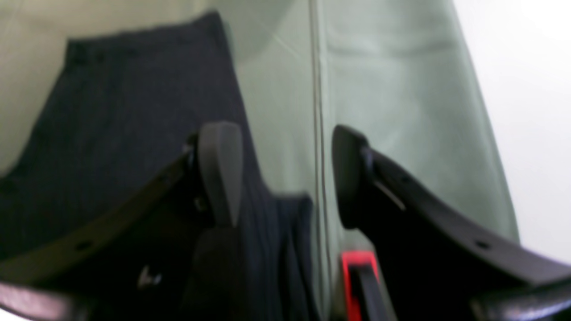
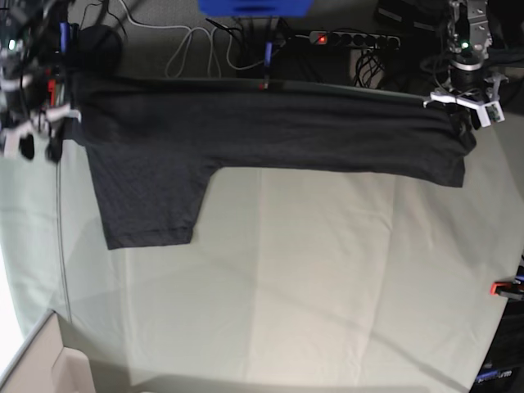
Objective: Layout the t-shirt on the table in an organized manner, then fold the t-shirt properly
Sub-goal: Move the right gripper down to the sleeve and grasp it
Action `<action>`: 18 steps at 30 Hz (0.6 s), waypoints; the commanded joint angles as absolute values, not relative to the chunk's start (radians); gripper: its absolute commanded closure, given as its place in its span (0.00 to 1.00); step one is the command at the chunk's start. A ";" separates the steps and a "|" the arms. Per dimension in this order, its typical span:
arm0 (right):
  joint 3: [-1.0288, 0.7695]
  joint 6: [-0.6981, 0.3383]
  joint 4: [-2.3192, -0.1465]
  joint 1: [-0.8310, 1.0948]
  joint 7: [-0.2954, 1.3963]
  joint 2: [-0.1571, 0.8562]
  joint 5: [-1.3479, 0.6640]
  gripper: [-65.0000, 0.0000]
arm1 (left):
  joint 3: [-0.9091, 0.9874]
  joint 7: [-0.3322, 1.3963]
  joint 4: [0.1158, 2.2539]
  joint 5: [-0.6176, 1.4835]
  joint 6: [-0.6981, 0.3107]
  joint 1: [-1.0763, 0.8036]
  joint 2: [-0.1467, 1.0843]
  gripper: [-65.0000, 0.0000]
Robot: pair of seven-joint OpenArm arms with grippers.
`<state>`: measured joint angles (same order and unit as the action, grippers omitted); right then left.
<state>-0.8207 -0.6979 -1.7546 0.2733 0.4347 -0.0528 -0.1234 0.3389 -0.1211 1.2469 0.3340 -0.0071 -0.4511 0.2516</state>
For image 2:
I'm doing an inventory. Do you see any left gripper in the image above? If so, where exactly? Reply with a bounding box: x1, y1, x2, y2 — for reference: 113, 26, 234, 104
423, 61, 508, 133

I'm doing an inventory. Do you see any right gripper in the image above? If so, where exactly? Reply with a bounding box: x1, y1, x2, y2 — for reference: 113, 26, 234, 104
1, 77, 81, 161

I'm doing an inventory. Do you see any black t-shirt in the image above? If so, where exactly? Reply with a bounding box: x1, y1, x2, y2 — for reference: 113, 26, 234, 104
68, 74, 477, 250

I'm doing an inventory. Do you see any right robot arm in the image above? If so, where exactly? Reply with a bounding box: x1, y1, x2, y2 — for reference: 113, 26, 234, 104
1, 1, 81, 163

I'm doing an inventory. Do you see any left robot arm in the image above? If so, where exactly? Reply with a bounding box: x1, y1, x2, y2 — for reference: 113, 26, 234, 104
423, 1, 508, 129

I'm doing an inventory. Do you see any left red black clamp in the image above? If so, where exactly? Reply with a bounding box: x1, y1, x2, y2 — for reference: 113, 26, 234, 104
47, 79, 61, 106

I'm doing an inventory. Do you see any black round bag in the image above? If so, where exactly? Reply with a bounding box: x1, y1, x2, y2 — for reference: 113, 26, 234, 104
76, 25, 123, 75

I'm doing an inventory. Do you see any black power strip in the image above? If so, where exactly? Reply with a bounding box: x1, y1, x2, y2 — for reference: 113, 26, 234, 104
309, 30, 402, 51

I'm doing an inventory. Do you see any right red black clamp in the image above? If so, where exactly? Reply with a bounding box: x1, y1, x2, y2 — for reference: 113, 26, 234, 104
490, 281, 523, 301

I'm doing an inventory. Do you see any cardboard box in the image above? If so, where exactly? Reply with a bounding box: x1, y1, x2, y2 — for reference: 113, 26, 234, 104
1, 310, 96, 393

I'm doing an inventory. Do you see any blue box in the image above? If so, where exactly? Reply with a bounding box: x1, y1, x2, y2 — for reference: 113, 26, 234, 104
198, 0, 314, 17

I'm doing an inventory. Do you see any black equipment box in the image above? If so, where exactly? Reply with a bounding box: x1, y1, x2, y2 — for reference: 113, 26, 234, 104
470, 300, 524, 393

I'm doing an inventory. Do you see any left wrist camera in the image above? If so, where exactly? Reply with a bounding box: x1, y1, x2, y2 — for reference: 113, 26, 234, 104
477, 101, 505, 128

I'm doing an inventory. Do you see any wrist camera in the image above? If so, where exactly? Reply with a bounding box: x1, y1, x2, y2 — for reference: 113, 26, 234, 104
477, 101, 505, 128
3, 133, 20, 158

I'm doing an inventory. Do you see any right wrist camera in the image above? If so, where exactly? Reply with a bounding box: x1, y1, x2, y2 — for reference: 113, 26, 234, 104
3, 133, 20, 158

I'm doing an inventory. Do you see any white cable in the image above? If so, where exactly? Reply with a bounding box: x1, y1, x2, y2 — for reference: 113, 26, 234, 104
118, 0, 263, 79

